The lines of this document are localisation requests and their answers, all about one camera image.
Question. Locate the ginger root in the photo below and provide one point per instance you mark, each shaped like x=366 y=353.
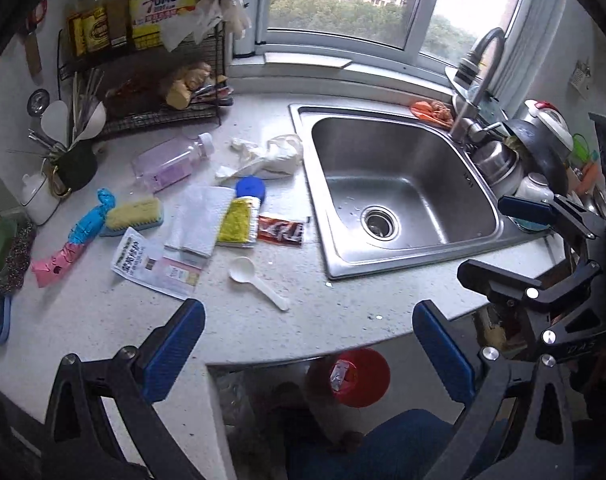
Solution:
x=183 y=90

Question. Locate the black utensil mug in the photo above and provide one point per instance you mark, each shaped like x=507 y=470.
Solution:
x=78 y=167

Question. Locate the white ceramic pot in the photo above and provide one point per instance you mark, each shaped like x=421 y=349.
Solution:
x=38 y=200

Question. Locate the yellow scrub brush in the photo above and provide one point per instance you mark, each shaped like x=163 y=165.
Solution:
x=133 y=212

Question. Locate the bundle of chopsticks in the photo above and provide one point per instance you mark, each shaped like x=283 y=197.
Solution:
x=83 y=95

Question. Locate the white spatula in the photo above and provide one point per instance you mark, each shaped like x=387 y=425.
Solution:
x=54 y=117

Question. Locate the black wok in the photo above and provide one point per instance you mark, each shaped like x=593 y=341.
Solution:
x=538 y=145

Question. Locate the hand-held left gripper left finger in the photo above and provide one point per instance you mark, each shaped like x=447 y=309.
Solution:
x=175 y=345

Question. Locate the red plastic bin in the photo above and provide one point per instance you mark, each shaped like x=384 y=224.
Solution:
x=368 y=375

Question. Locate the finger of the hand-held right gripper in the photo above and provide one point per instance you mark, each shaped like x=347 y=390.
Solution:
x=488 y=280
x=525 y=209

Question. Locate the white and blue bowl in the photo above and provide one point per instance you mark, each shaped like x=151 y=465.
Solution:
x=533 y=187

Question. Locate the stainless steel sink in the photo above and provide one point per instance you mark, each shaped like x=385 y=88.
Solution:
x=408 y=170

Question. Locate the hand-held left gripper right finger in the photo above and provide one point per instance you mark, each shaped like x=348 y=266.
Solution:
x=440 y=355

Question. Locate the clear plastic bottle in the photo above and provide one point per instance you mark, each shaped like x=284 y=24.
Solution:
x=168 y=162

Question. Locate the printed paper leaflet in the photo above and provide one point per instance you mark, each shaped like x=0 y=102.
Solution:
x=138 y=260

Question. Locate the green plastic basket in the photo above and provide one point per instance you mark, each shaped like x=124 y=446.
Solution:
x=580 y=147

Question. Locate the dark scouring cloth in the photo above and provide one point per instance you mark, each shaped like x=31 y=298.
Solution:
x=18 y=260

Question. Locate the person's leg blue trousers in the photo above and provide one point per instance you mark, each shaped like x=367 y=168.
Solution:
x=398 y=445

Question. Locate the pink plastic wrapper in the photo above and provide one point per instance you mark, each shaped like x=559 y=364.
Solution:
x=53 y=267

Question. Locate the grey wall utensil holder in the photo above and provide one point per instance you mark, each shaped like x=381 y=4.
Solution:
x=579 y=75

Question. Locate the yellow yeast packet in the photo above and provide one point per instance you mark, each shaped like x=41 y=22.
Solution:
x=235 y=220

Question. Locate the white plastic spoon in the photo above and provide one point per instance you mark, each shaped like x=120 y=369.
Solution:
x=242 y=268

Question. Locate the steel kitchen faucet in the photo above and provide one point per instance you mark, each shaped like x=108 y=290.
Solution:
x=475 y=95

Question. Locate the white window frame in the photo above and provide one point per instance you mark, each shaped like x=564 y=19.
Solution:
x=415 y=10

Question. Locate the red sauce packet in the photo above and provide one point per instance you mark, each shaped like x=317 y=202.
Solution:
x=278 y=230

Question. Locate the orange cloth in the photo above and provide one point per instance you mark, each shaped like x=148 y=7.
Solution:
x=428 y=110

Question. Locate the yellow label oil bottle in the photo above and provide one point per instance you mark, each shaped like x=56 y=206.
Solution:
x=95 y=27

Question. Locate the dark sauce bottle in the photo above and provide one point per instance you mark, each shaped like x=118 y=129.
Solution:
x=74 y=30

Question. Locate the yellow detergent bag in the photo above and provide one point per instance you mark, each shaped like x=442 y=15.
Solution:
x=158 y=5

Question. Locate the blue plastic lid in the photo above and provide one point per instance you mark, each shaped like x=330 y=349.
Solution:
x=250 y=187

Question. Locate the metal strainer ladle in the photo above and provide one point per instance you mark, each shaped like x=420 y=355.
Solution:
x=38 y=101

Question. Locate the white paper towel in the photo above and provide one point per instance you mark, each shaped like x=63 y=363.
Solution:
x=198 y=220

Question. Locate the white rice cooker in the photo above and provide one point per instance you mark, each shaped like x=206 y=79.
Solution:
x=553 y=125

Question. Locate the blue plastic wrapper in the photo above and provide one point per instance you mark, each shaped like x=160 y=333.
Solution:
x=88 y=222

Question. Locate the steel mixing bowl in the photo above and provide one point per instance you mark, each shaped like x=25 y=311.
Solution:
x=495 y=165

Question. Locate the white plastic bags bundle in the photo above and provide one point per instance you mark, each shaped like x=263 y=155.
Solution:
x=208 y=15

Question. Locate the white rice paddle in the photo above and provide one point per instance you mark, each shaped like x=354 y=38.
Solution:
x=93 y=117

